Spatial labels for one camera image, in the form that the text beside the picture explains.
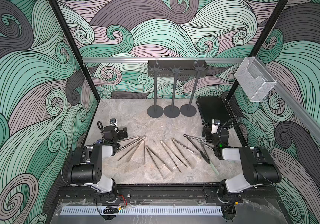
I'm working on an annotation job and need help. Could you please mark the green metal tongs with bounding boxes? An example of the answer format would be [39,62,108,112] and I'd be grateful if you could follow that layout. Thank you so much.
[199,141,219,175]

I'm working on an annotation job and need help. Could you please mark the dark utensil rack stand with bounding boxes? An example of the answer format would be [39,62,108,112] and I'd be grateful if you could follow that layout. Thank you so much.
[164,67,181,118]
[180,61,207,117]
[147,65,163,118]

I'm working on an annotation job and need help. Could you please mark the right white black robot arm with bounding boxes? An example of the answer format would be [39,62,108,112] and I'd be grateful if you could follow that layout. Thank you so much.
[205,127,282,197]

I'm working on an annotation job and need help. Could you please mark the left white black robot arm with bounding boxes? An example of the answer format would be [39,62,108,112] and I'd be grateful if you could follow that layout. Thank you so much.
[67,122,128,199]

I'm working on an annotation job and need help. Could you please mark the black tray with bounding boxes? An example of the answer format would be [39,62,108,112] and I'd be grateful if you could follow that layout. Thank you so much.
[196,96,230,128]

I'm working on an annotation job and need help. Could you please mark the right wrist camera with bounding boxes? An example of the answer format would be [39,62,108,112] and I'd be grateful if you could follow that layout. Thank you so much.
[211,119,221,134]

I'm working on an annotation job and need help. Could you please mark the clear plastic wall bin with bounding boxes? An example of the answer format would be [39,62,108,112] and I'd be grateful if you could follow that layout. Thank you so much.
[235,57,277,102]

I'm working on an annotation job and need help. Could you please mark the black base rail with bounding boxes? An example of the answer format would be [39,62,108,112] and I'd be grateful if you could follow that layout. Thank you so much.
[56,183,279,205]

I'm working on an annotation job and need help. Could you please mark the black perforated wall shelf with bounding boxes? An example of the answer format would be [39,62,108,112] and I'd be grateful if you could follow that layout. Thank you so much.
[148,60,209,78]

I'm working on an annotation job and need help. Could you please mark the white slotted cable duct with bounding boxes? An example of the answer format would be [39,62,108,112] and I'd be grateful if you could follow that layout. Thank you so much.
[60,205,223,216]

